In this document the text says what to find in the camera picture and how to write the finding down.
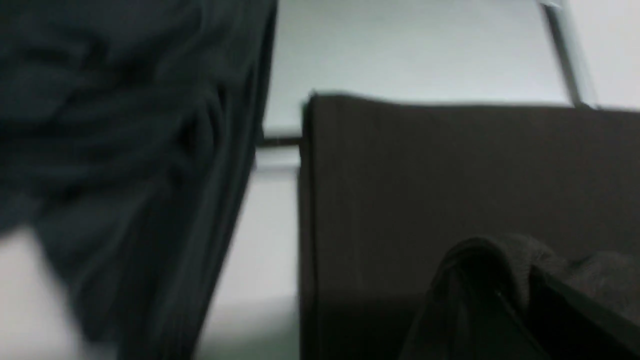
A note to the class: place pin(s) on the dark gray long-sleeved shirt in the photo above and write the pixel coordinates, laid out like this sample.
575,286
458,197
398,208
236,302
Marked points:
386,190

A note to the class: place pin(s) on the dark teal crumpled garment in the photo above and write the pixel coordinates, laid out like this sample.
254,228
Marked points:
128,135

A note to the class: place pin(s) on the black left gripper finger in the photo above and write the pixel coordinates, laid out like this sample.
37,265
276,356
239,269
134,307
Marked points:
513,298

